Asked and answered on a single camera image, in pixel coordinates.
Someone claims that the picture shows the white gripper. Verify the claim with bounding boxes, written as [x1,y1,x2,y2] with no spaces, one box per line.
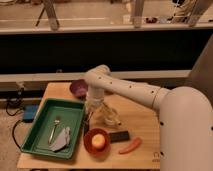
[85,88,104,114]

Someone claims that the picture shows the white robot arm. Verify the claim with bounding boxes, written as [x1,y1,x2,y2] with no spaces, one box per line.
[84,65,213,171]

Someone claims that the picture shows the purple bowl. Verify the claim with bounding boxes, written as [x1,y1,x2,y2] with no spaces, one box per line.
[69,79,88,98]

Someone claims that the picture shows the orange bowl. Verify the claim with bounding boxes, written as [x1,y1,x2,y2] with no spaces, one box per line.
[83,128,110,157]

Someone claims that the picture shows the yellow round fruit toy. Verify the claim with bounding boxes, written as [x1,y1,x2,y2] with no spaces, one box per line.
[92,134,106,149]

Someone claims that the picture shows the silver fork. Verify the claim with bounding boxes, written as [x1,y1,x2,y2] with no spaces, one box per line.
[48,117,60,145]

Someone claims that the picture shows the black rectangular block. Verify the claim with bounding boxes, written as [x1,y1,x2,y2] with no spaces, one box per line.
[109,131,130,143]

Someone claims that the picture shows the green plastic tray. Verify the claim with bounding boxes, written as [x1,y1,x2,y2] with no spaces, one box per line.
[21,98,84,159]

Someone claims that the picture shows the grey folded cloth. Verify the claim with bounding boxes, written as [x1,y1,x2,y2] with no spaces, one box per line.
[50,127,70,152]

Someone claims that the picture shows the wooden table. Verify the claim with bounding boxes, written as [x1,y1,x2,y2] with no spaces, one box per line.
[17,83,160,170]

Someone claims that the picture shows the blue box on floor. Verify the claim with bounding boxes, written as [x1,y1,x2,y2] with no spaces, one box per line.
[23,105,38,123]

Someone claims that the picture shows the black handled tool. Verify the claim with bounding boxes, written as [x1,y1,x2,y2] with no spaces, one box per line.
[83,112,92,136]

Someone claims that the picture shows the black cable on floor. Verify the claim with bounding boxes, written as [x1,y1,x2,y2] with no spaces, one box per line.
[5,96,26,149]

